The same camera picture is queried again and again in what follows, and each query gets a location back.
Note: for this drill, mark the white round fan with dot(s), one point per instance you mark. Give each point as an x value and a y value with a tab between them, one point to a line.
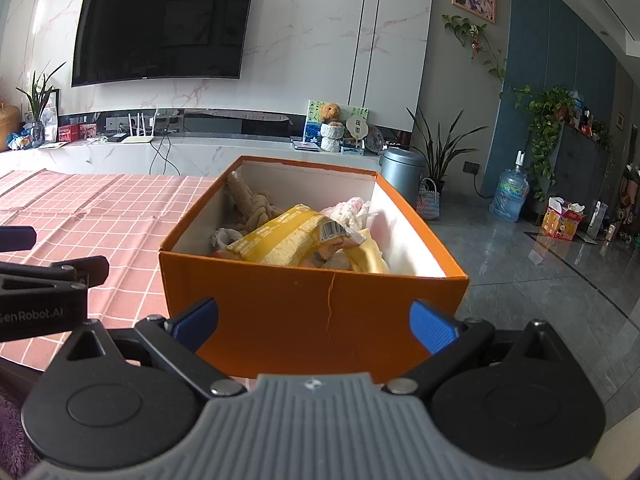
357	127

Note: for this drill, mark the grey metal trash can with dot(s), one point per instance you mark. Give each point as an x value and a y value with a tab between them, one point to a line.
400	175

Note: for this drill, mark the black television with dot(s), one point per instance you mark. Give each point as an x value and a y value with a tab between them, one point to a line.
160	30

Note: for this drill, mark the brown teddy bear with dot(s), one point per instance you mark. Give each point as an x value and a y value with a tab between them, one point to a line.
331	112

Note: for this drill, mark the pink checked tablecloth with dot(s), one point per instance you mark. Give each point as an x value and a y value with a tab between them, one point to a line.
100	210

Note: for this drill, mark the bronze vase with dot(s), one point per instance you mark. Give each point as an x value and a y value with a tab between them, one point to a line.
7	127

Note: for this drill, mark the yellow snack packet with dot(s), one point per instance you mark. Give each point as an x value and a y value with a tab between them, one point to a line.
285	240

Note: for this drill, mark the white router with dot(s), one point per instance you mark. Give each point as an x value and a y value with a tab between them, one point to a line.
137	137

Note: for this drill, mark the trailing green plant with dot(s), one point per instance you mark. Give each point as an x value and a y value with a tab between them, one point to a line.
545	115

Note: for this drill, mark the grey tablet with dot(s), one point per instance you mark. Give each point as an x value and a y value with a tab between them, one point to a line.
306	145

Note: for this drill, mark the clear plastic bag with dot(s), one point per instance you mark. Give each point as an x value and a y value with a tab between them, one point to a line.
347	212

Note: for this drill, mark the woven basket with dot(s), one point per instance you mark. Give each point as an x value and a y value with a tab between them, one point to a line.
427	202

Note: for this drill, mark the tall leafy potted plant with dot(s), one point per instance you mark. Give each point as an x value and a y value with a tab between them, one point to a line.
440	150

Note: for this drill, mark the hanging ivy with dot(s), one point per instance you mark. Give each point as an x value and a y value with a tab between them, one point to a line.
472	32

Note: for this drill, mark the white marble TV cabinet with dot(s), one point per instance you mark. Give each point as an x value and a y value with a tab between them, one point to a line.
210	152

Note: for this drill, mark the white fluffy cloth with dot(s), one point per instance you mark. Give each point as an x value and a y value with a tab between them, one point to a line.
227	239

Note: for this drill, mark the crochet toys display box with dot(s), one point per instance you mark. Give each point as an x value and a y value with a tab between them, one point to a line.
312	122

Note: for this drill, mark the orange cardboard box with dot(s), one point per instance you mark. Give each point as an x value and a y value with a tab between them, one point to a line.
280	320

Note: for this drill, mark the black photo frame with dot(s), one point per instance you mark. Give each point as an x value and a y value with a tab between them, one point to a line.
52	115

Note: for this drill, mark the plant in glass vase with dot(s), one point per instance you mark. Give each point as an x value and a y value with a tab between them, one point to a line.
37	130

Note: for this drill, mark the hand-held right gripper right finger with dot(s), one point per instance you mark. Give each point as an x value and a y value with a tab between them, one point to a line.
434	327

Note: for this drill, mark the decorative plate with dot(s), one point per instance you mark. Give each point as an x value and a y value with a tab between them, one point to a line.
375	139

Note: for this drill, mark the dark cabinet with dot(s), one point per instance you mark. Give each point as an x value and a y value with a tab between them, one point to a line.
582	165

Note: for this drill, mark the blue water bottle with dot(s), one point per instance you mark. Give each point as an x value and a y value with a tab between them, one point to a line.
509	192

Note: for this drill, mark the yellow cloth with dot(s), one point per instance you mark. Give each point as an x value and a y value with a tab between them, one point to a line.
372	255

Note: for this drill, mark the wall socket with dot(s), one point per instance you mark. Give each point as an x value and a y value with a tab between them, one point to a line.
470	167

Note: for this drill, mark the purple fuzzy cloth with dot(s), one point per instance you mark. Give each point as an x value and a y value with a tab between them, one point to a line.
15	440

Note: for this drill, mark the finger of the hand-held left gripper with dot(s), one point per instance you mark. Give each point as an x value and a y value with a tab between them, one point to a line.
17	239
90	267

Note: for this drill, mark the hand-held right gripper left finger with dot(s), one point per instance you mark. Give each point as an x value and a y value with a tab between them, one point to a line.
192	322

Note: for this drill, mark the teddy bear on stand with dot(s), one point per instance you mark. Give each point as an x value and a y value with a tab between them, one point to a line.
332	137

